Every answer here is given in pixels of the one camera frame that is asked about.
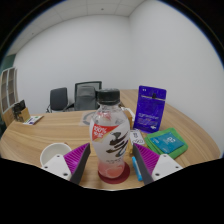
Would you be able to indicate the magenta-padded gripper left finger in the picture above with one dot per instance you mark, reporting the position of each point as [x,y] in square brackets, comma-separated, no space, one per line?
[60,165]

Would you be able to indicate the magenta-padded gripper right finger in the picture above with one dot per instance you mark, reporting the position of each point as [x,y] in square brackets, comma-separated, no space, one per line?
[163,165]

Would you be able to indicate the pink drink bottle black cap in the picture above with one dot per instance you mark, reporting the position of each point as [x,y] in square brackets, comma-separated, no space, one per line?
[110,136]

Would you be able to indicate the white cup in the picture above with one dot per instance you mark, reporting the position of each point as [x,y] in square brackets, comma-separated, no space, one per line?
[55,150]

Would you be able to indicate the green packet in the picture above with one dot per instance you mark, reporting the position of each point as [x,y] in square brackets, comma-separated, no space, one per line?
[166,143]

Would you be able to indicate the small blue packet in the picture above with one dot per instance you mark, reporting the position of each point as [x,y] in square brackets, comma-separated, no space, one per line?
[136,168]

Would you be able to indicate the small tan white-labelled box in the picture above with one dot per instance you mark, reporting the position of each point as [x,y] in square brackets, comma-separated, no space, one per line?
[136,137]

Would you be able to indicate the flat round red coaster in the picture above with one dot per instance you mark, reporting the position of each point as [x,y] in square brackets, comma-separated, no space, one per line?
[126,175]

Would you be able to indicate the white and green leaflet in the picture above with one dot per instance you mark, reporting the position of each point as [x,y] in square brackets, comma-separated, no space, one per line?
[32,120]

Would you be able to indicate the round grey printed sheet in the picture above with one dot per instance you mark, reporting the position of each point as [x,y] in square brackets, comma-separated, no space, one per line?
[86,118]

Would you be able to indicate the purple pouch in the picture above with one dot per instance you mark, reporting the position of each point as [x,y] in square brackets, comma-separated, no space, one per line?
[150,110]

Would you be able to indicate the tan cardboard box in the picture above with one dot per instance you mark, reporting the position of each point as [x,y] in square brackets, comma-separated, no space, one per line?
[25,116]

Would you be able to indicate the dark padded office chair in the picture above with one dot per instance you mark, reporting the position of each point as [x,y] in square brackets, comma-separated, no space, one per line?
[58,99]

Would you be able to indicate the dark brown box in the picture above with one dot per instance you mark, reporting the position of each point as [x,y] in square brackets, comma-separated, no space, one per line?
[18,106]

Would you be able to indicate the black mesh office chair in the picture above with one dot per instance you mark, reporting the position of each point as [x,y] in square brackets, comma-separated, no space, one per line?
[85,96]

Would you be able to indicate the wooden cabinet with glass doors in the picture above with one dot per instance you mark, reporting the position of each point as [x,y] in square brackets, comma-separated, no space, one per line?
[8,90]

